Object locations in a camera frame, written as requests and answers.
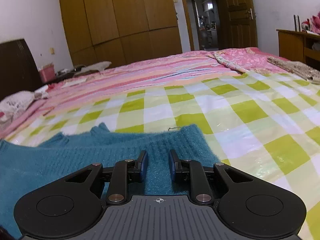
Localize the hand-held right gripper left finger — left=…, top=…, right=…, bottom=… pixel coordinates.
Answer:
left=64, top=150, right=148, bottom=205

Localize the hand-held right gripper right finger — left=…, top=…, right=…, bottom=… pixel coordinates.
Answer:
left=169, top=149, right=254, bottom=203

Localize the teal fuzzy sweater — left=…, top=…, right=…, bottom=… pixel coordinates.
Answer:
left=0, top=123, right=222, bottom=238

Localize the pink striped bedsheet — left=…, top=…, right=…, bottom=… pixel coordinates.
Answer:
left=0, top=49, right=240, bottom=140

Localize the grey cloth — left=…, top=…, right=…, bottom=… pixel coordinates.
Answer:
left=75, top=61, right=112, bottom=77

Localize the dark bedside table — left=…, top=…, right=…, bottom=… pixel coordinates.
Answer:
left=54, top=67, right=78, bottom=83

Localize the pink storage box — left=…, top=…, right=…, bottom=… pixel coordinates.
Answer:
left=37, top=64, right=56, bottom=83

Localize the pink floral quilt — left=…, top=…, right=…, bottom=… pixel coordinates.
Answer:
left=212, top=47, right=290, bottom=74

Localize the grey pillow with pink dots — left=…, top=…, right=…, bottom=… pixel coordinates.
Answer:
left=0, top=91, right=35, bottom=125

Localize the wooden wardrobe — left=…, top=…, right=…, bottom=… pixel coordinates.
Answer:
left=57, top=0, right=183, bottom=68

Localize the brown patterned cloth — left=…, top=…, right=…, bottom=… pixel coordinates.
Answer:
left=267, top=56, right=320, bottom=85

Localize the dark wooden headboard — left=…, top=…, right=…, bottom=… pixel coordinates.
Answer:
left=0, top=39, right=43, bottom=102

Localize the wooden door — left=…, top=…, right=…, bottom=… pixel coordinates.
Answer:
left=215, top=0, right=258, bottom=49

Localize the wooden desk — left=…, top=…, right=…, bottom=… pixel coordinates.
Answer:
left=276, top=29, right=320, bottom=64

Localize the red ornament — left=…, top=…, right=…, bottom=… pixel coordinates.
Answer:
left=301, top=15, right=320, bottom=34

